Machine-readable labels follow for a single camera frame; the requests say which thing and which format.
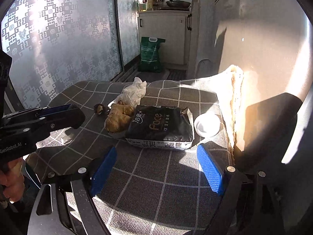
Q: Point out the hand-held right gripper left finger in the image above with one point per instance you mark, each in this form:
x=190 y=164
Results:
x=102 y=173

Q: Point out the dark striped floor mat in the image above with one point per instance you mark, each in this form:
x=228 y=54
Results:
x=177 y=74

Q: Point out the black frying pan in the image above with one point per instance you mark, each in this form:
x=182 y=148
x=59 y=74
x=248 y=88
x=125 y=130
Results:
x=178 y=4

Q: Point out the white plastic bag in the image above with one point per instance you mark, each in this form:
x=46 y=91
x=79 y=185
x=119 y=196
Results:
x=133 y=91

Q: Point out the tall white cabinet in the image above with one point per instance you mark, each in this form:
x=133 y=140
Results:
x=203 y=34

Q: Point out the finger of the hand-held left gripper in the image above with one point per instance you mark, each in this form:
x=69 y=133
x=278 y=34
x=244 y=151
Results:
x=56 y=110
x=71 y=120

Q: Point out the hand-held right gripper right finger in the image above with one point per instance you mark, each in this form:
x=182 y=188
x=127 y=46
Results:
x=210 y=171

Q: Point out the ginger root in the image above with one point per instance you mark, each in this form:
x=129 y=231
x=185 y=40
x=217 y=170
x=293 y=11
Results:
x=117 y=120

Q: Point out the person's left hand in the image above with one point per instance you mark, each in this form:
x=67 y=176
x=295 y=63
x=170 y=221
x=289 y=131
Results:
x=12 y=183

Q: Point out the small pale plastic scrap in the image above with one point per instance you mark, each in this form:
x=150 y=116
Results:
x=66 y=140

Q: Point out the green rice bag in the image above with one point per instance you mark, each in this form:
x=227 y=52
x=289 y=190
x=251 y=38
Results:
x=150 y=56

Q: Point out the black tissue packet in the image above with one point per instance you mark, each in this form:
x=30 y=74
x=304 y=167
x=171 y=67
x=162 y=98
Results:
x=159 y=127

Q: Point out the low white cabinet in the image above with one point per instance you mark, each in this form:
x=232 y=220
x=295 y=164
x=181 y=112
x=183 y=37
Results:
x=161 y=34

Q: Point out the grey checked tablecloth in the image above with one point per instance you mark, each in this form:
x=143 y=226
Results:
x=159 y=178

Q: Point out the patterned frosted glass door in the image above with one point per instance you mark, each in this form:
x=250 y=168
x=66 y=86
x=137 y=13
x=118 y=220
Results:
x=128 y=24
x=61 y=41

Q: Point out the white cup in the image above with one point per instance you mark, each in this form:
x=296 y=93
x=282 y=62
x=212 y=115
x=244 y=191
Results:
x=206 y=126

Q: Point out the yellow bottle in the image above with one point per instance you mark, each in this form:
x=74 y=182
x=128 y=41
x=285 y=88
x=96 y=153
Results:
x=150 y=3

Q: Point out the white refrigerator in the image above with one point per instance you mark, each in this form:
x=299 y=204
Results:
x=264 y=41

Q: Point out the brown chestnut shell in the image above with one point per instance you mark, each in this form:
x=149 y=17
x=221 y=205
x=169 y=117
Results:
x=99 y=109

